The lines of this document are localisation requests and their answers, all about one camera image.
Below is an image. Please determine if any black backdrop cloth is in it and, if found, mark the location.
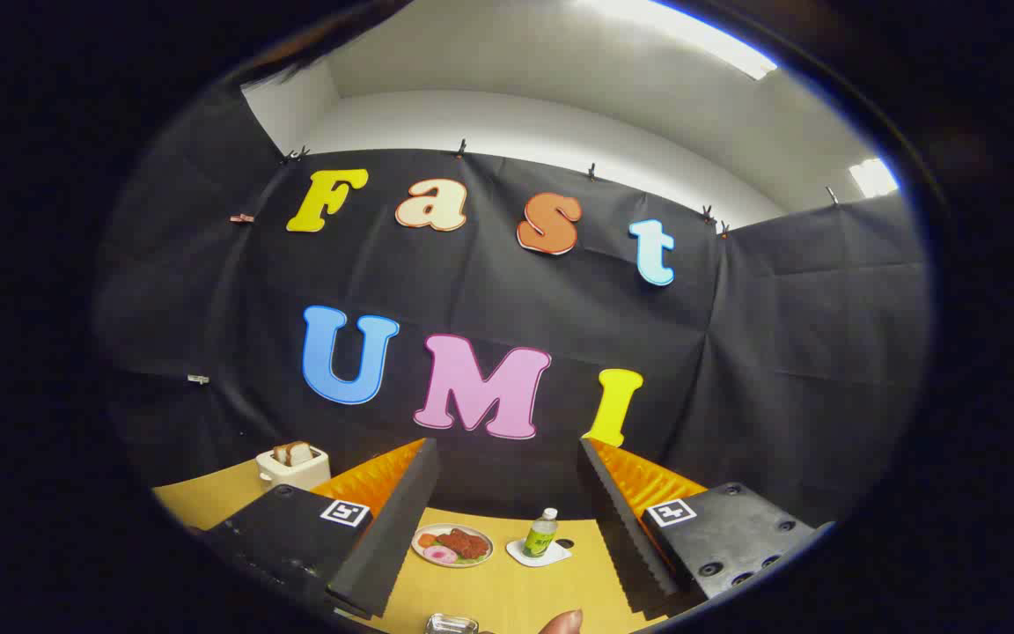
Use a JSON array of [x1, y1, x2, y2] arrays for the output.
[[93, 88, 930, 529]]

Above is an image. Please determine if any white oval food plate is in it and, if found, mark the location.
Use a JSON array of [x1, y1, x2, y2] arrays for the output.
[[411, 524, 495, 569]]

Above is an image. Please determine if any small ceiling light panel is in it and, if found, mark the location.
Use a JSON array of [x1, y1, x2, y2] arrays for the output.
[[849, 158, 900, 200]]

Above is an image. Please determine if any white square saucer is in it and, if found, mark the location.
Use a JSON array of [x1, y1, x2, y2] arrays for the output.
[[505, 539, 573, 568]]

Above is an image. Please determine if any white toaster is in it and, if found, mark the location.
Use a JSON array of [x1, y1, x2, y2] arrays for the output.
[[256, 443, 332, 492]]

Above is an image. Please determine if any green label bottle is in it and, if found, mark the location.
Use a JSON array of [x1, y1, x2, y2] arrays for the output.
[[522, 507, 560, 559]]

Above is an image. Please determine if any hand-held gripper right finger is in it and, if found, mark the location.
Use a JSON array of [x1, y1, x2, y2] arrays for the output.
[[579, 436, 835, 617]]

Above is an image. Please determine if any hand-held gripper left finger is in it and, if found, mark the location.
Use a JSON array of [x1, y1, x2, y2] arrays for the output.
[[199, 438, 440, 620]]

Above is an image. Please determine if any brown meat piece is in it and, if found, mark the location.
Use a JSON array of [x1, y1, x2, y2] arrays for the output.
[[437, 528, 491, 561]]

